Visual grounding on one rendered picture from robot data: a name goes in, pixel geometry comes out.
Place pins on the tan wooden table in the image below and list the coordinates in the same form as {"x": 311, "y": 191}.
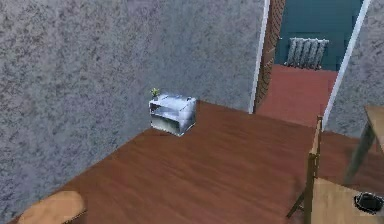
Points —
{"x": 368, "y": 133}

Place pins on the small black round object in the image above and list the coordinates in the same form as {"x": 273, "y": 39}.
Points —
{"x": 368, "y": 202}

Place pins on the silver metal side table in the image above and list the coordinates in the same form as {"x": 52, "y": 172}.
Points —
{"x": 173, "y": 115}

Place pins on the grey wall radiator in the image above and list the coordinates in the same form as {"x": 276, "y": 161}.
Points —
{"x": 306, "y": 52}

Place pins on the tan wooden chair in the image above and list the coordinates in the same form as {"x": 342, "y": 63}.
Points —
{"x": 330, "y": 200}

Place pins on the tan wooden stool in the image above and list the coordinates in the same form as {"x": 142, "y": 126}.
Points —
{"x": 53, "y": 208}

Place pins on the brown wooden room door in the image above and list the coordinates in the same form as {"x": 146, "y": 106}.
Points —
{"x": 269, "y": 53}

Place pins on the small green house plant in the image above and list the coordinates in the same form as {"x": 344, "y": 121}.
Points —
{"x": 155, "y": 92}

